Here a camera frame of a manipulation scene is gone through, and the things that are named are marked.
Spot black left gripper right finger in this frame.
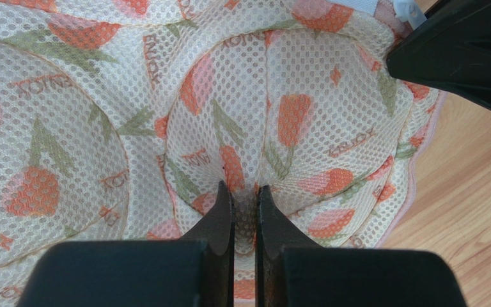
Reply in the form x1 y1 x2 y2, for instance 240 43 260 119
256 186 466 306

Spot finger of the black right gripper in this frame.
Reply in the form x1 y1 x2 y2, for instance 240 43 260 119
386 1 491 111

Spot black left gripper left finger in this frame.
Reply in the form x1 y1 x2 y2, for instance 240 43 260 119
18 182 234 306

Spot floral mesh laundry bag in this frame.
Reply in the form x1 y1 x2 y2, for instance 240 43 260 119
0 1 444 306

